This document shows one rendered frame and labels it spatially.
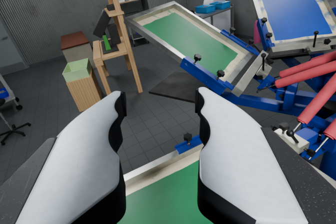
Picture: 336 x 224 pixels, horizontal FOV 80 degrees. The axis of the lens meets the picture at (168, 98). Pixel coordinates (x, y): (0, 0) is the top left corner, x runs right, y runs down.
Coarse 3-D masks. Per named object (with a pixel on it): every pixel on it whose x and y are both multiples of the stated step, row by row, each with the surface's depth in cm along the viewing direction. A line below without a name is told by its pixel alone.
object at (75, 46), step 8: (80, 32) 642; (64, 40) 570; (72, 40) 550; (80, 40) 532; (64, 48) 487; (72, 48) 499; (80, 48) 507; (88, 48) 515; (72, 56) 507; (80, 56) 515; (88, 56) 523
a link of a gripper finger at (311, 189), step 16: (272, 144) 7; (288, 160) 7; (304, 160) 7; (288, 176) 6; (304, 176) 6; (320, 176) 6; (304, 192) 6; (320, 192) 6; (304, 208) 5; (320, 208) 5
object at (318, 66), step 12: (312, 60) 113; (324, 60) 108; (288, 72) 122; (300, 72) 108; (312, 72) 103; (324, 72) 100; (276, 84) 117; (288, 84) 113; (324, 96) 93; (312, 108) 94; (300, 120) 95; (324, 132) 86
